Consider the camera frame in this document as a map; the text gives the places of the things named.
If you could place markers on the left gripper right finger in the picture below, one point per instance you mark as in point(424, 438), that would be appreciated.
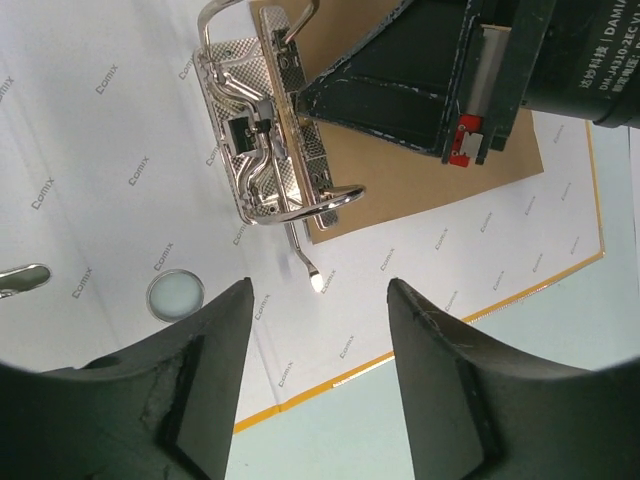
point(477, 408)

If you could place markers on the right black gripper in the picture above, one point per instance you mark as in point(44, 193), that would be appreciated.
point(573, 58)

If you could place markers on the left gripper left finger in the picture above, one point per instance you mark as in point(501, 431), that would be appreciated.
point(162, 408)

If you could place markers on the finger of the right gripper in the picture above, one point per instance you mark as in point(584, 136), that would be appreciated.
point(398, 82)

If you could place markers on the metal lever arch mechanism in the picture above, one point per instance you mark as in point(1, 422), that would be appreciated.
point(275, 161)

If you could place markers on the yellow lever arch folder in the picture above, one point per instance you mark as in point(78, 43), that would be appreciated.
point(111, 176)

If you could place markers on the brown cardboard sheet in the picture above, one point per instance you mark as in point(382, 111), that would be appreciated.
point(398, 181)

